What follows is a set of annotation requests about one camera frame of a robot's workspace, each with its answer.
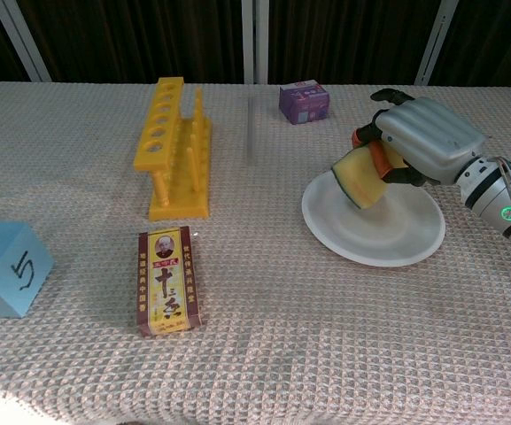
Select slanted white frame post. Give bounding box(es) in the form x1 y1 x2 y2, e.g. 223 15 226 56
414 0 461 88
0 0 53 83

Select yellow green sponge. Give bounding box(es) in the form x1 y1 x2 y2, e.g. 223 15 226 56
330 143 409 210

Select double upright white frame post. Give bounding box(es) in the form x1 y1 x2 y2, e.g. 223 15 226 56
240 0 270 86

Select beige waffle tablecloth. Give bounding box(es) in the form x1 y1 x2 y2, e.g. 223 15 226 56
0 81 511 425

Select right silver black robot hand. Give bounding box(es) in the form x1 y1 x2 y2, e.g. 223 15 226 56
352 87 489 187

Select yellow test tube rack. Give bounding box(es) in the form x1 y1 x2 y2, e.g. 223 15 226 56
133 77 215 221

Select brown yellow spice box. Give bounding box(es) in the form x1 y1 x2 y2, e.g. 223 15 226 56
137 225 206 338

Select clear glass test tube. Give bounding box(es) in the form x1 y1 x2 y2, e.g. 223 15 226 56
246 97 257 160

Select black pleated curtain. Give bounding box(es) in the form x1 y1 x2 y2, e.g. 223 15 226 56
0 0 511 97

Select white paper plate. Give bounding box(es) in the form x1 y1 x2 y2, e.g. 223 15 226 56
301 170 446 267

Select small purple carton box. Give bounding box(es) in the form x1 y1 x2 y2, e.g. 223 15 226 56
279 79 330 127

